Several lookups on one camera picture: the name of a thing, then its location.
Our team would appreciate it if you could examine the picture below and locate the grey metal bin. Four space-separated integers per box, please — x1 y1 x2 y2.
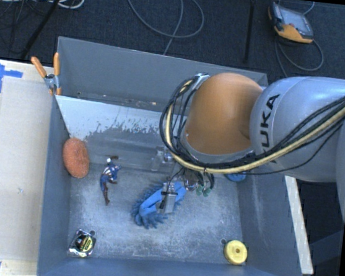
28 35 331 276

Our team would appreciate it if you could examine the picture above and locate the yellow round disc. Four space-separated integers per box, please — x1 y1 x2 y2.
221 238 250 267

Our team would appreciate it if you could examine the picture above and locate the blue and red action figure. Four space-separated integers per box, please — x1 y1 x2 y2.
97 154 124 207

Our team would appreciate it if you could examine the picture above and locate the orange-brown round scouring pad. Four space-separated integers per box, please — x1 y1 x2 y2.
59 135 94 180

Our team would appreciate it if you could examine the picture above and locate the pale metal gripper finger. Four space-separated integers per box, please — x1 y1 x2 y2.
158 190 170 210
164 191 180 216

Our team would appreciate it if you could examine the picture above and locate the silver and yellow tape measure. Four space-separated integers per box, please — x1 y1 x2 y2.
66 227 98 260

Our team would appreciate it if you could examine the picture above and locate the clear glass object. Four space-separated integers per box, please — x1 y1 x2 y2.
151 146 177 174

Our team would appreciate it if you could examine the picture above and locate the blue round object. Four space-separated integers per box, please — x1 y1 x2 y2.
223 170 247 184

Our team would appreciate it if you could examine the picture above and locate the blue spiky rubber toy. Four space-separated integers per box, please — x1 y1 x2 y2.
129 176 188 234

